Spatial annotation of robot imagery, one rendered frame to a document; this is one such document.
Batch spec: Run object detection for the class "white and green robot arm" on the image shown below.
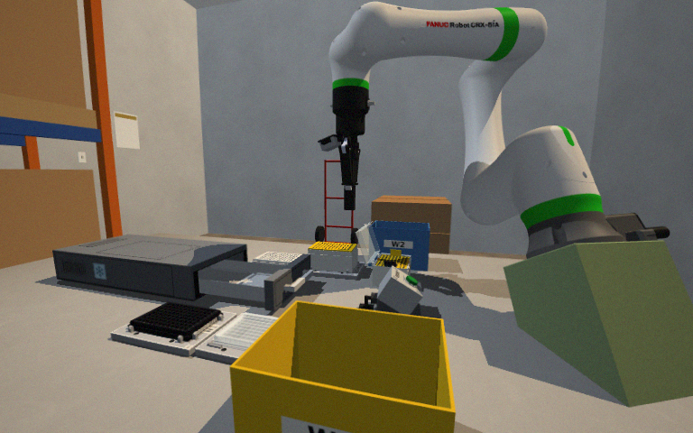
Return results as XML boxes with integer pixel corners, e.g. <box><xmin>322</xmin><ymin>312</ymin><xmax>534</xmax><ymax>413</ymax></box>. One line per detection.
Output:
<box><xmin>329</xmin><ymin>2</ymin><xmax>670</xmax><ymax>259</ymax></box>

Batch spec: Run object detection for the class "blue bin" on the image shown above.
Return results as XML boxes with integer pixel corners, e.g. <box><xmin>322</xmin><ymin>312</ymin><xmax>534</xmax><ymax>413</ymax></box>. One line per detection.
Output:
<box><xmin>372</xmin><ymin>221</ymin><xmax>430</xmax><ymax>272</ymax></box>

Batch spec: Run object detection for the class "yellow waste bin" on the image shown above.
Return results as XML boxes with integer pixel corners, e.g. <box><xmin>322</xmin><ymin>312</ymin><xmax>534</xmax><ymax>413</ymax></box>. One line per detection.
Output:
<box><xmin>229</xmin><ymin>300</ymin><xmax>456</xmax><ymax>433</ymax></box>

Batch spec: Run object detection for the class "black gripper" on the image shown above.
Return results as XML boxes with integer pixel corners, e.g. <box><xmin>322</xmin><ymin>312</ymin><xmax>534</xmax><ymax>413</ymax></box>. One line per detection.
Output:
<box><xmin>336</xmin><ymin>111</ymin><xmax>365</xmax><ymax>210</ymax></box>

